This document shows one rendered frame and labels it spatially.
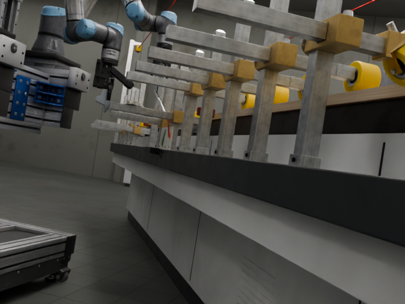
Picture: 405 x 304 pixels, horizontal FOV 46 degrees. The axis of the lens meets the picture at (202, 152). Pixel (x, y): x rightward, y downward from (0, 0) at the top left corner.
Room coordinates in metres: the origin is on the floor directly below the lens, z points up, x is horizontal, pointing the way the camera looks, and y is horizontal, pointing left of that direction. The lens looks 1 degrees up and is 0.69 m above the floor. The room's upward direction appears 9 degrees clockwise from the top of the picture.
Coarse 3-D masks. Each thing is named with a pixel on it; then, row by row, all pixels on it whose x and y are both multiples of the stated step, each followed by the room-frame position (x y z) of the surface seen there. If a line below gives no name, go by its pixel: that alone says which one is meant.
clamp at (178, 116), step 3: (174, 111) 2.03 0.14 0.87; (177, 111) 2.03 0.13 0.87; (180, 111) 2.03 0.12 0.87; (174, 114) 2.03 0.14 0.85; (177, 114) 2.03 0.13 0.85; (180, 114) 2.03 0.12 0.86; (183, 114) 2.03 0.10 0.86; (174, 117) 2.02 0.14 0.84; (177, 117) 2.03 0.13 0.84; (180, 117) 2.03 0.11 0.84; (171, 120) 2.07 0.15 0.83; (174, 120) 2.02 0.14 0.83; (177, 120) 2.03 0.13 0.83; (180, 120) 2.03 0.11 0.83; (177, 123) 2.08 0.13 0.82; (180, 123) 2.05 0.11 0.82
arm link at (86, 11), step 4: (84, 0) 2.28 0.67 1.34; (88, 0) 2.29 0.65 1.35; (92, 0) 2.30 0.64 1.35; (96, 0) 2.32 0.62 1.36; (84, 4) 2.29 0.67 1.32; (88, 4) 2.30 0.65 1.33; (92, 4) 2.31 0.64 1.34; (84, 8) 2.29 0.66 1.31; (88, 8) 2.31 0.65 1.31; (84, 12) 2.30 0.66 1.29; (88, 12) 2.32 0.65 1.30; (84, 16) 2.31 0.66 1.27; (64, 40) 2.31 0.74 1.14; (72, 44) 2.38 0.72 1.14
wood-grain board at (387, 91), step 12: (396, 84) 0.98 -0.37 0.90; (336, 96) 1.20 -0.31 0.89; (348, 96) 1.15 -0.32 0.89; (360, 96) 1.10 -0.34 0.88; (372, 96) 1.06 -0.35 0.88; (384, 96) 1.02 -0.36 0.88; (396, 96) 0.98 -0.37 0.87; (252, 108) 1.76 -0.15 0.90; (276, 108) 1.55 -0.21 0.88; (288, 108) 1.46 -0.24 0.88; (300, 108) 1.38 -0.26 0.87
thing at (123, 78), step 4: (112, 68) 1.97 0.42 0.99; (112, 72) 1.97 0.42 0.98; (116, 72) 1.98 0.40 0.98; (120, 72) 1.98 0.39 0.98; (116, 76) 1.98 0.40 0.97; (120, 76) 1.98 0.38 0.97; (124, 76) 1.98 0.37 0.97; (120, 80) 1.99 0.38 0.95; (124, 80) 1.98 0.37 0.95; (128, 80) 1.99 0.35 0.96; (124, 84) 2.00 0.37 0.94; (128, 84) 1.99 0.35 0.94; (132, 84) 1.99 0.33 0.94; (128, 88) 2.01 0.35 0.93
